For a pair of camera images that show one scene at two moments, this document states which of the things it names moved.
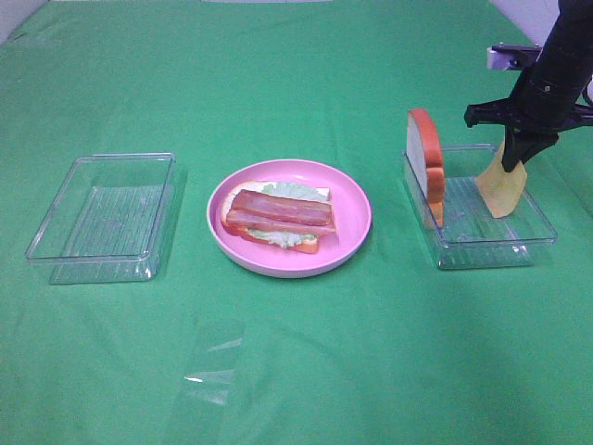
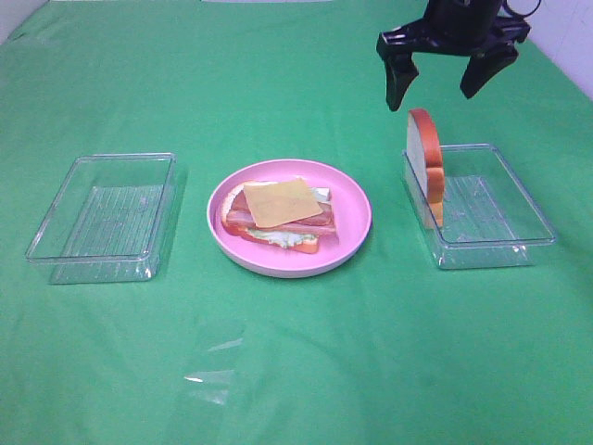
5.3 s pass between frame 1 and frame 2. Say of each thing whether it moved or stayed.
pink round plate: stayed
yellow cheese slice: moved
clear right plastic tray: stayed
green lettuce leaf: stayed
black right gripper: moved
